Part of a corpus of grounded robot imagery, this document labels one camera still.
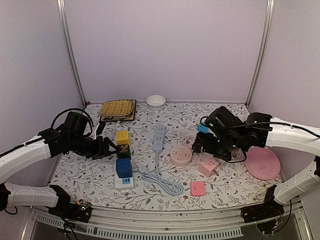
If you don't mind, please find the white long power strip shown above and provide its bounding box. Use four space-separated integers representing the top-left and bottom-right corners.
114 174 135 191

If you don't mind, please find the left aluminium frame post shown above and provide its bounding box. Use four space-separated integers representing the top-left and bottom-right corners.
56 0 87 106

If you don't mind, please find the white ceramic bowl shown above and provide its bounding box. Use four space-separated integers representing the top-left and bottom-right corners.
146 95 166 110

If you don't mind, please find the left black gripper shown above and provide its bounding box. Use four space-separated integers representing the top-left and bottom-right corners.
70 134 120 160

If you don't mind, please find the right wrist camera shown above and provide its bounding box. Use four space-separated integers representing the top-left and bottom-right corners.
204 106 243 137

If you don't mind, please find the pink cube socket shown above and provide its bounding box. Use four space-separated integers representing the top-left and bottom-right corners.
198 157 219 178

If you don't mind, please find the green patterned cube adapter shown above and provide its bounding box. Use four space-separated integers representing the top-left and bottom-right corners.
116 144 131 159

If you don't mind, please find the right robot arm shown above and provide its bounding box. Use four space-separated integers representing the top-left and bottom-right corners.
192 107 320 218

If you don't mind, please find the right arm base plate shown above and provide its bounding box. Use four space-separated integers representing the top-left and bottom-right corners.
240 200 285 223

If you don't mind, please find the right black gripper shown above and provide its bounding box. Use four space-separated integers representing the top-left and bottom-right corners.
192 131 243 161

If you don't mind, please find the aluminium frame post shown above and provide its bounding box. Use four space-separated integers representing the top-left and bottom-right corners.
56 0 87 106
245 0 275 108

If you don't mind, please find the front aluminium rail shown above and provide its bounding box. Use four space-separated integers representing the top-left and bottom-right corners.
21 190 317 240

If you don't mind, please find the light blue power strip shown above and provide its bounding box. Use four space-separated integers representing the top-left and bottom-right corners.
136 125 185 196

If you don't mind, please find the right aluminium frame post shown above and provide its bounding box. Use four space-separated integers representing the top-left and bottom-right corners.
245 0 275 108

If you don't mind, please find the white coiled cable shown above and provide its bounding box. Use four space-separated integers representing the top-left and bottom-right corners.
182 136 198 152

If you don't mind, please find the pink plate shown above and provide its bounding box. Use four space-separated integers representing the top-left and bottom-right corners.
245 147 281 181

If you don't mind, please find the dark blue cube adapter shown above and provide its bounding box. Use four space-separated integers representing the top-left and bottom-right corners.
115 158 133 178

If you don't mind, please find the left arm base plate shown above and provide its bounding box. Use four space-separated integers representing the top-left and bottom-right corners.
47 199 92 223

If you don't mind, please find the pink round socket base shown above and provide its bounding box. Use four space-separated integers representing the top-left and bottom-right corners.
170 145 192 167

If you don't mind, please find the cyan square plug adapter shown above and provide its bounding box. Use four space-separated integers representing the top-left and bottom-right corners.
197 123 210 133

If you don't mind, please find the yellow cube adapter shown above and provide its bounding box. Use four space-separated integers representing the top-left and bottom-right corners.
115 130 131 146

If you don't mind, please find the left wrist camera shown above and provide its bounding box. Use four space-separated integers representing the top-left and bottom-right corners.
62 111 89 136

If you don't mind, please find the pink square plug adapter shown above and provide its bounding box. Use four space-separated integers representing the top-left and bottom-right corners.
190 181 206 197

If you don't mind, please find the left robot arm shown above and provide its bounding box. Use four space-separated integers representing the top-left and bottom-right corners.
0 129 118 217

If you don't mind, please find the yellow woven mat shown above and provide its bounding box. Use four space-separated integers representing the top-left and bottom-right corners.
99 99 137 122

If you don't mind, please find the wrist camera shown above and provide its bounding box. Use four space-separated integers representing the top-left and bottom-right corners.
204 106 243 137
62 111 89 136

